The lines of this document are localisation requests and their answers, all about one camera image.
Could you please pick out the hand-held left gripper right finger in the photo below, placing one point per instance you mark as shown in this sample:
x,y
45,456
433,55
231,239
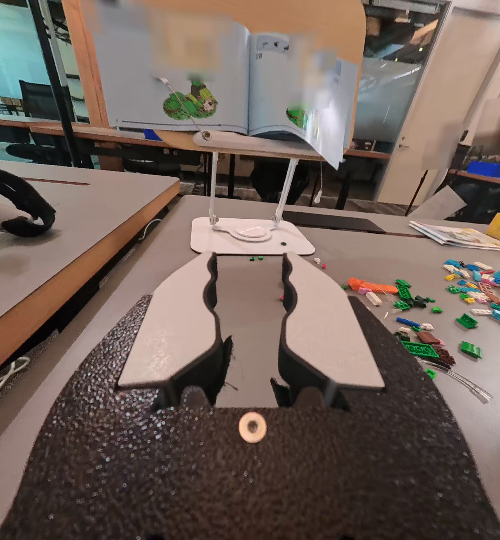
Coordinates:
x,y
326,333

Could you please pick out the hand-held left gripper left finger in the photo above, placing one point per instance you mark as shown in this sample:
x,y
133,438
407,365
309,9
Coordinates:
x,y
178,329

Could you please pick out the green lego slope brick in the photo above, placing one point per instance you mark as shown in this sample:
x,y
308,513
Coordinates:
x,y
471,350
467,321

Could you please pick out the orange lego brick separator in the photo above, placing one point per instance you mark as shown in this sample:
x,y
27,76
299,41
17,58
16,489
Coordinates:
x,y
370,285

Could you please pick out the pile of green brown lego pieces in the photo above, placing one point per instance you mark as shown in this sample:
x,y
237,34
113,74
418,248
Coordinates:
x,y
421,349

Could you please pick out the pile of blue yellow lego pieces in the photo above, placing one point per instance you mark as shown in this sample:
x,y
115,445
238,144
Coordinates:
x,y
499,311

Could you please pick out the open lego instruction booklet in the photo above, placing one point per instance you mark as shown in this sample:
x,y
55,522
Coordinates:
x,y
140,105

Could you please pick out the white and wooden book stand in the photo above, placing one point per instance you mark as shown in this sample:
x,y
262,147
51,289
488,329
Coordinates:
x,y
216,236

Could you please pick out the black flat pad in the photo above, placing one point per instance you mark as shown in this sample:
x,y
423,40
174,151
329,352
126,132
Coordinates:
x,y
334,221

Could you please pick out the grey table with wooden edge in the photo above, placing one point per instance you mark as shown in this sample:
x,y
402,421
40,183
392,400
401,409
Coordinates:
x,y
85,228

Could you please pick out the colourful instruction leaflet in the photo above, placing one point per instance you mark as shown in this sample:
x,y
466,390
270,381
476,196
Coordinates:
x,y
456,237

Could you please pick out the long wooden desk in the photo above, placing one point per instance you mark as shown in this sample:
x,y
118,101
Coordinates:
x,y
368,154

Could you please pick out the blue plastic bin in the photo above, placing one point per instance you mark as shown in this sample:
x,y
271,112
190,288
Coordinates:
x,y
494,169

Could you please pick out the black office chair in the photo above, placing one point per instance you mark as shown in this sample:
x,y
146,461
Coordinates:
x,y
43,101

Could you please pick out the white door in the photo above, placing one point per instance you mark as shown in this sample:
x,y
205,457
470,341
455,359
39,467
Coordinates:
x,y
444,84

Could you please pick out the black metal pole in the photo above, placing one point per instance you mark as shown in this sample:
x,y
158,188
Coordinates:
x,y
54,71

